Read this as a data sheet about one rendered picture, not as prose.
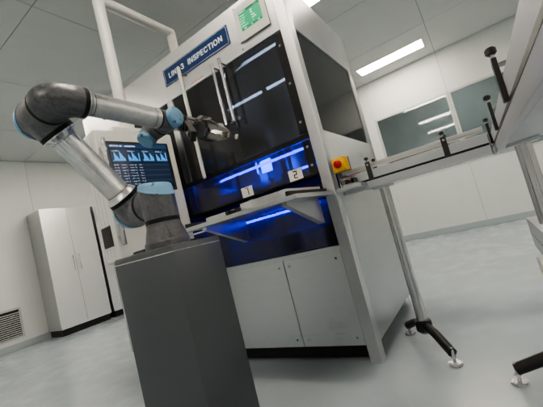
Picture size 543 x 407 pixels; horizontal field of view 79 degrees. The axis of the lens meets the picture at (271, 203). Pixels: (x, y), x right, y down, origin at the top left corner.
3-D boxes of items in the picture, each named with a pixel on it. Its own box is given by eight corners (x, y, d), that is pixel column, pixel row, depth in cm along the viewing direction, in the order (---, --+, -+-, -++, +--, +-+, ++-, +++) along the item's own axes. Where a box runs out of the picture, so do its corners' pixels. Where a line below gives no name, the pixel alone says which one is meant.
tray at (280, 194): (279, 206, 182) (278, 199, 183) (321, 193, 168) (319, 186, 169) (242, 211, 154) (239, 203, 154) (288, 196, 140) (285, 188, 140)
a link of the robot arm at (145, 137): (146, 128, 126) (157, 111, 132) (131, 139, 132) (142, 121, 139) (162, 142, 130) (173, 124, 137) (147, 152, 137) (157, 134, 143)
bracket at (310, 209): (320, 224, 173) (313, 199, 175) (325, 222, 172) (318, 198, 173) (288, 232, 145) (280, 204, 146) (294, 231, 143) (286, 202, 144)
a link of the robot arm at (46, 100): (37, 63, 89) (183, 102, 129) (23, 81, 96) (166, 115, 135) (43, 102, 88) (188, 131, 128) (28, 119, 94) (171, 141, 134)
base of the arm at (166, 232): (170, 245, 103) (163, 215, 104) (136, 254, 109) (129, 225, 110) (199, 239, 117) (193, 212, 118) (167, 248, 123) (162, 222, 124)
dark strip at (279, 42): (310, 174, 175) (273, 35, 182) (318, 170, 173) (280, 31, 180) (309, 174, 174) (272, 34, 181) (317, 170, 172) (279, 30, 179)
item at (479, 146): (343, 195, 175) (335, 167, 177) (352, 195, 188) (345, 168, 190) (494, 152, 139) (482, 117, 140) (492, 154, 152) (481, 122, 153)
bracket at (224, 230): (246, 241, 200) (242, 221, 201) (250, 241, 198) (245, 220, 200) (208, 253, 171) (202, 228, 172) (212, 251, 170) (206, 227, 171)
